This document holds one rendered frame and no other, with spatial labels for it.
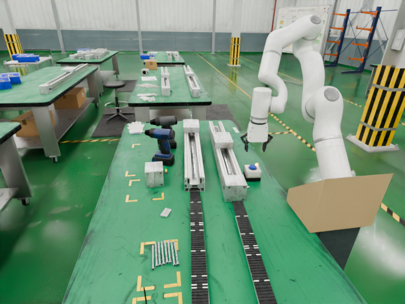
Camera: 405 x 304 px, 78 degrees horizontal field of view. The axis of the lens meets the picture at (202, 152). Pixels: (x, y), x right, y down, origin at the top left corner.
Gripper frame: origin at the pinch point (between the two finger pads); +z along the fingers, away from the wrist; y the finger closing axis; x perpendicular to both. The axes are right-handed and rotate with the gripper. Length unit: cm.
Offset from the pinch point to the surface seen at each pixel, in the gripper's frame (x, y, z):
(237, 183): -19.7, -12.4, 7.9
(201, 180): -9.8, -28.4, 11.9
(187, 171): -5.7, -35.6, 9.0
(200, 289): -67, -32, 14
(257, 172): -4.0, 1.4, 11.9
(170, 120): 38, -45, -2
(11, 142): 80, -176, 30
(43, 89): 186, -196, 13
